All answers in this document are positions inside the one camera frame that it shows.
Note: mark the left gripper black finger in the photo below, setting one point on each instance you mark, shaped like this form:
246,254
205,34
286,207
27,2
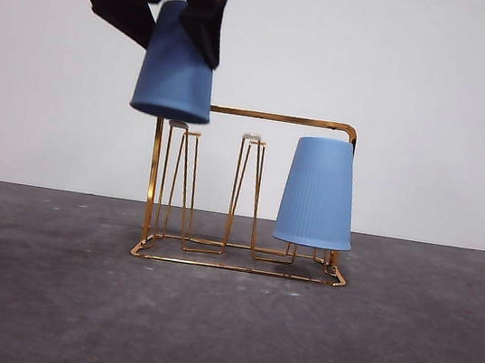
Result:
126,13
204,25

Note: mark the blue ribbed cup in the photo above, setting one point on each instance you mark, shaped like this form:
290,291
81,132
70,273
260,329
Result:
317,193
174,71

